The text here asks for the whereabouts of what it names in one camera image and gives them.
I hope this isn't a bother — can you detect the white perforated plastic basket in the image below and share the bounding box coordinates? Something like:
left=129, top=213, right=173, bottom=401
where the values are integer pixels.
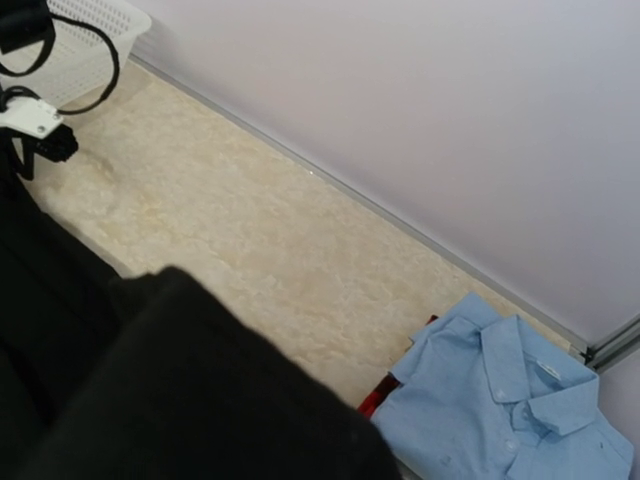
left=1, top=0, right=152, bottom=107

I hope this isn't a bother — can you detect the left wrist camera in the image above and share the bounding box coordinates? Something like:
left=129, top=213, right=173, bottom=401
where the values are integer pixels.
left=1, top=97, right=79, bottom=163

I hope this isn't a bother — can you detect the right aluminium corner post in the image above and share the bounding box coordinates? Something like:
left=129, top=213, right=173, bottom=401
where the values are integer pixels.
left=584, top=315, right=639, bottom=373

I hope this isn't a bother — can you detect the black long sleeve shirt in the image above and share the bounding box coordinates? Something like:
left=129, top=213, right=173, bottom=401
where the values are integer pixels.
left=0, top=124, right=401, bottom=480

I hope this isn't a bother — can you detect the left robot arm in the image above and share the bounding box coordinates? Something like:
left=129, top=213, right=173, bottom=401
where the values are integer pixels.
left=1, top=1, right=121, bottom=181

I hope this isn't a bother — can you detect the red black plaid shirt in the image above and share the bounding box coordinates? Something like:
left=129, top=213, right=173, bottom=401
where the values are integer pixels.
left=357, top=315, right=439, bottom=419

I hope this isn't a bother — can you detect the light blue shirt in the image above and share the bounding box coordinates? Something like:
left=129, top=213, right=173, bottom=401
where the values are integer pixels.
left=372, top=294, right=634, bottom=479

